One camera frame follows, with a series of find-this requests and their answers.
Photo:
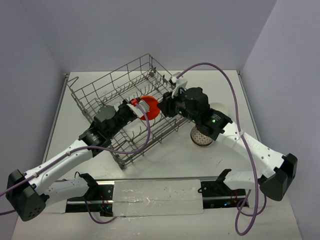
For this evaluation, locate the clear tape sheet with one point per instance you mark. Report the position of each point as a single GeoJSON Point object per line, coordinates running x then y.
{"type": "Point", "coordinates": [157, 198]}

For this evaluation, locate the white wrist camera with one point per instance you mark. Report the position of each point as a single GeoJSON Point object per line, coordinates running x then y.
{"type": "Point", "coordinates": [139, 108]}
{"type": "Point", "coordinates": [176, 81]}

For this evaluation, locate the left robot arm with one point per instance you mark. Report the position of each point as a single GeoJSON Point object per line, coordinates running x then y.
{"type": "Point", "coordinates": [30, 192]}

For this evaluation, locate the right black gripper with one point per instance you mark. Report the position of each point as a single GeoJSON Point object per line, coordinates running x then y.
{"type": "Point", "coordinates": [166, 104]}

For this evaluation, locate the brown patterned bowl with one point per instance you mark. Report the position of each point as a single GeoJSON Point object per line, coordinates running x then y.
{"type": "Point", "coordinates": [200, 139]}

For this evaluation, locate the grey wire dish rack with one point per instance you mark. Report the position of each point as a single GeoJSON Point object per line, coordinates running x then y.
{"type": "Point", "coordinates": [143, 76]}

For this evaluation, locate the black mounting rail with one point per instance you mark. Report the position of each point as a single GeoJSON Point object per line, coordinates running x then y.
{"type": "Point", "coordinates": [213, 198]}

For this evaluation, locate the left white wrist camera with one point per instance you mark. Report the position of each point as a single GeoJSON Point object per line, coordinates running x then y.
{"type": "Point", "coordinates": [139, 108]}

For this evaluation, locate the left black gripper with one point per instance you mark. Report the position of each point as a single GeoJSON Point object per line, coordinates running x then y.
{"type": "Point", "coordinates": [128, 110]}

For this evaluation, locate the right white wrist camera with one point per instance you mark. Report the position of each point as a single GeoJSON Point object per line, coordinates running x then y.
{"type": "Point", "coordinates": [176, 81]}

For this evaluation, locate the orange bowl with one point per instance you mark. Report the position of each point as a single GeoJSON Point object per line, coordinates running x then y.
{"type": "Point", "coordinates": [152, 102]}

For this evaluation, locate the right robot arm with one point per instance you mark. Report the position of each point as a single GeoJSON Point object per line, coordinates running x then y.
{"type": "Point", "coordinates": [274, 170]}

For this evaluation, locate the white bowl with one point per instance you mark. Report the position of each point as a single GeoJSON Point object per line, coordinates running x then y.
{"type": "Point", "coordinates": [219, 107]}

